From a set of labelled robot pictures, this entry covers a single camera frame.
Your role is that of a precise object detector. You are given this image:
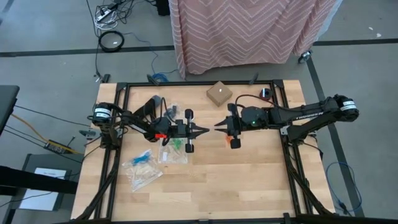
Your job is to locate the black floor box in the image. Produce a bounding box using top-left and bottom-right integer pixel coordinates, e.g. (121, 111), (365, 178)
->
(156, 0), (171, 17)

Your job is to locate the black power brick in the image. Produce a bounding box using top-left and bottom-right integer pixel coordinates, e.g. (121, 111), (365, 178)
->
(43, 139), (68, 156)

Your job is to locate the white cable coil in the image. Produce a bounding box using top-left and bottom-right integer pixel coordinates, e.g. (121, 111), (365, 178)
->
(94, 17), (119, 31)

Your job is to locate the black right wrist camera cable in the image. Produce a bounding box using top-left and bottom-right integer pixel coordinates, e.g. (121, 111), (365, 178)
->
(234, 94), (307, 111)

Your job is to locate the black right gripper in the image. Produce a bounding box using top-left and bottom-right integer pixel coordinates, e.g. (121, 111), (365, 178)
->
(213, 104), (269, 149)

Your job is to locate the white power strip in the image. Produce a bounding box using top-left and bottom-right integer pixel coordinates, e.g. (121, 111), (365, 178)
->
(95, 8), (113, 22)

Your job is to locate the black glove-like object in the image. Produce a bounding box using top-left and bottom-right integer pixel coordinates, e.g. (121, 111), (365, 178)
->
(132, 95), (162, 121)

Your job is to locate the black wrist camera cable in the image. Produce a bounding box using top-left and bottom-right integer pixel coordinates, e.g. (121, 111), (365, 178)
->
(234, 94), (307, 111)
(150, 95), (177, 122)

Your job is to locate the white paper sheet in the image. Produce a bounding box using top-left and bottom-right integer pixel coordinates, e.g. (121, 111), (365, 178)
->
(19, 167), (68, 212)

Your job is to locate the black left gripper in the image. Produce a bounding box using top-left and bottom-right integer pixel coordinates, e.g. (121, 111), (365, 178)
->
(170, 108), (210, 153)

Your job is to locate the blue floor cable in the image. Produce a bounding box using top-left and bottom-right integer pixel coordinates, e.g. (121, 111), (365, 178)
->
(325, 161), (363, 216)

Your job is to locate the black aluminium table frame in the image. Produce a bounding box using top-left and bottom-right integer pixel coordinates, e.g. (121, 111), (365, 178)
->
(52, 79), (398, 224)

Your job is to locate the yellow floor cable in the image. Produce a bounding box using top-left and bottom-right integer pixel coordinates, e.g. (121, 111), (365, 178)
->
(11, 113), (84, 156)

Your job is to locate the grey floor mat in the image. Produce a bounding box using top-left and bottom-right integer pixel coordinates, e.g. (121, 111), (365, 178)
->
(19, 153), (85, 212)

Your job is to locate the small cardboard box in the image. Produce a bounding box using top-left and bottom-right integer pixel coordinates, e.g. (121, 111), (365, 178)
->
(206, 81), (233, 106)

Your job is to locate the black bar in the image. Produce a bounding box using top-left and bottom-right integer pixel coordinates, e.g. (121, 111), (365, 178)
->
(0, 164), (78, 196)

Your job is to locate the black side desk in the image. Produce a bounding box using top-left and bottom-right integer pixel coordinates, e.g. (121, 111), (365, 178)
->
(0, 85), (21, 138)

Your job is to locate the black left wrist camera cable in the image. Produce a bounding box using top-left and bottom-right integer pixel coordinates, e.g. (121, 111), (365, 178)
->
(150, 95), (177, 122)

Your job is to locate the pink chevron curtain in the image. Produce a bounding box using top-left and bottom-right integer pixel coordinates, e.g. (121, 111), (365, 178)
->
(167, 0), (343, 79)

